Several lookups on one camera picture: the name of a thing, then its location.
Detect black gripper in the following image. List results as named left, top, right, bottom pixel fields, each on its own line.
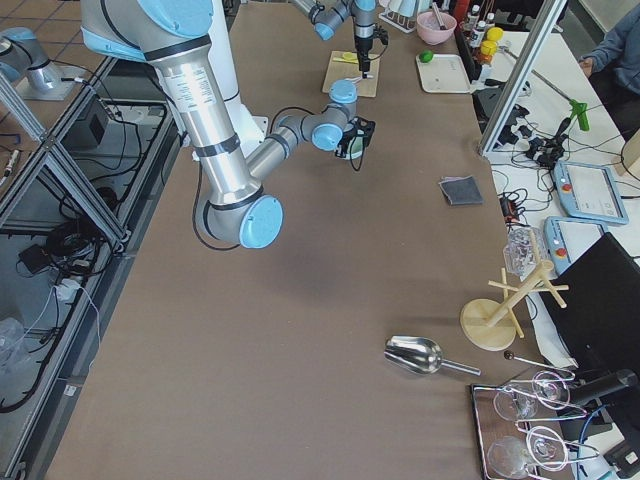
left=335, top=126, right=356, bottom=159
left=354, top=36, right=373, bottom=79

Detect light green bowl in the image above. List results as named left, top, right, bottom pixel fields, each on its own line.
left=346, top=133, right=365, bottom=161

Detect white ceramic spoon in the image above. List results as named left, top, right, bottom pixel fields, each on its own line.
left=344, top=75, right=375, bottom=84

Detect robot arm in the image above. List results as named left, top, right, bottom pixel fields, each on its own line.
left=292, top=0, right=376, bottom=78
left=81, top=1, right=357, bottom=249

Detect pink ice bowl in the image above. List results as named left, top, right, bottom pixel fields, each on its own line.
left=416, top=11, right=458, bottom=45

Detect yellow plastic knife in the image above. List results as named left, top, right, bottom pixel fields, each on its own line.
left=331, top=56, right=358, bottom=64

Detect bamboo cutting board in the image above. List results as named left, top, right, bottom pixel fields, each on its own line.
left=322, top=50, right=380, bottom=98

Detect green lime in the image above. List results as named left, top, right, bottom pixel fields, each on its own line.
left=419, top=50, right=434, bottom=64

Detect cream rabbit tray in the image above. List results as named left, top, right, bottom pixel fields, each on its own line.
left=415, top=54, right=471, bottom=94

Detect grey folded cloth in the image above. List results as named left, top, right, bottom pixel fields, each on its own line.
left=438, top=176, right=484, bottom=206

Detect green clamp tool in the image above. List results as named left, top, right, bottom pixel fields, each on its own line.
left=569, top=99, right=590, bottom=132

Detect metal scoop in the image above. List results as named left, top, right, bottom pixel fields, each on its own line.
left=384, top=335, right=481, bottom=376

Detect wooden mug tree stand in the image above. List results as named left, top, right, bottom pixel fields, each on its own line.
left=460, top=232, right=569, bottom=351

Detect teach pendant near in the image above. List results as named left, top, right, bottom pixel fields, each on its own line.
left=543, top=216, right=609, bottom=274

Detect teach pendant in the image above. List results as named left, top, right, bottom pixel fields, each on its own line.
left=543, top=216, right=609, bottom=274
left=553, top=161, right=629, bottom=225

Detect teach pendant far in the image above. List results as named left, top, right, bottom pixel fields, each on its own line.
left=553, top=161, right=629, bottom=225

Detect black monitor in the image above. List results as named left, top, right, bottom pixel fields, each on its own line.
left=541, top=233, right=639, bottom=372

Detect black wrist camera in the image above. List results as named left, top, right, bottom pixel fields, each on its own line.
left=354, top=117, right=376, bottom=150
left=374, top=25, right=389, bottom=46

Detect aluminium frame post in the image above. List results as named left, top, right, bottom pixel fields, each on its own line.
left=478, top=0, right=567, bottom=157

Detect wire glass rack tray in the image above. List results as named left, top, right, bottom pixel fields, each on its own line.
left=470, top=370, right=599, bottom=479

